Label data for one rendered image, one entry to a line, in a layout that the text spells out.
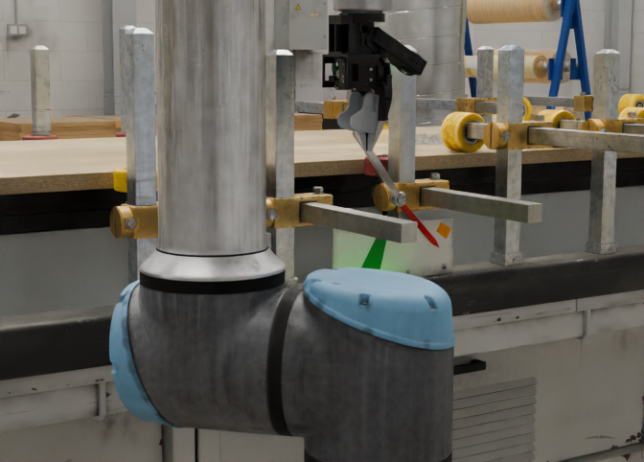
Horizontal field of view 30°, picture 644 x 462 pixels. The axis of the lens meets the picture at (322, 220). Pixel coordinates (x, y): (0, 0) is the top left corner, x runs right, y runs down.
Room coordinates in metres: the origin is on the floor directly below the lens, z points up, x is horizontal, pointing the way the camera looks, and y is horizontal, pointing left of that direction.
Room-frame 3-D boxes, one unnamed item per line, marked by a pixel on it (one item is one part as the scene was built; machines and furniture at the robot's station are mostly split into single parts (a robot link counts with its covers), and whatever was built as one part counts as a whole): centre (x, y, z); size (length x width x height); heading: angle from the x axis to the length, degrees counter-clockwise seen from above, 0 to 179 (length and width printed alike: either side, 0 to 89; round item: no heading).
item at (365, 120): (1.87, -0.07, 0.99); 0.06 x 0.03 x 0.09; 123
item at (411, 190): (2.15, -0.16, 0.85); 0.13 x 0.06 x 0.05; 122
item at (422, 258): (2.10, -0.13, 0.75); 0.26 x 0.01 x 0.10; 122
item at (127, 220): (1.88, 0.26, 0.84); 0.13 x 0.06 x 0.05; 122
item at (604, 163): (2.40, -0.56, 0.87); 0.03 x 0.03 x 0.48; 32
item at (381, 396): (1.18, -0.05, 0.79); 0.17 x 0.15 x 0.18; 75
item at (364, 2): (1.88, -0.06, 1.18); 0.10 x 0.09 x 0.05; 33
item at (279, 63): (2.00, 0.07, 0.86); 0.03 x 0.03 x 0.48; 32
